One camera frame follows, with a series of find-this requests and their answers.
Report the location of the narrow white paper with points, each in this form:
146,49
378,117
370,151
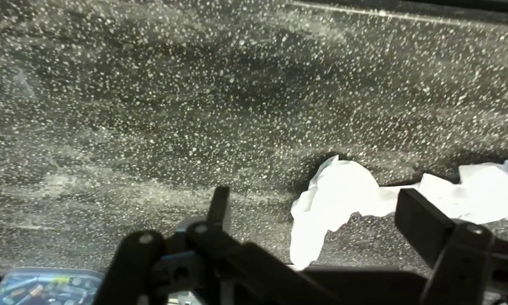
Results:
333,191

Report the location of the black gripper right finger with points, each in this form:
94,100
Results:
463,264

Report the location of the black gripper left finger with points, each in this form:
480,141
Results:
153,271

